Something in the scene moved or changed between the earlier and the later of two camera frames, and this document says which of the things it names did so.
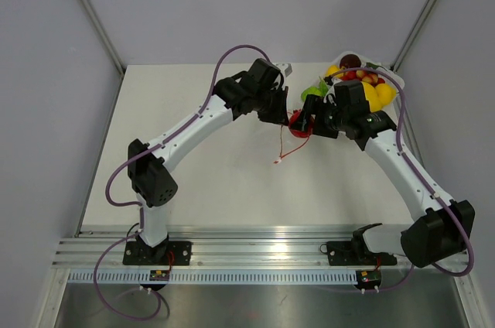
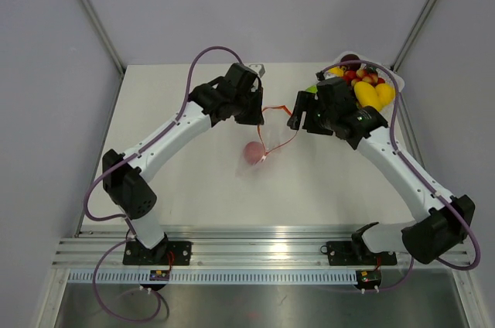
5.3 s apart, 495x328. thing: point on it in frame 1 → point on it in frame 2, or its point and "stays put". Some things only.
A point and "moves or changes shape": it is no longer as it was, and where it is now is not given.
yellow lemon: x=386 y=93 stays put
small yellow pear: x=333 y=69 stays put
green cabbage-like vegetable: x=310 y=90 stays put
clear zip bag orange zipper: x=291 y=139 → x=256 y=162
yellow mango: x=372 y=97 stays put
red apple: x=302 y=134 moves or changes shape
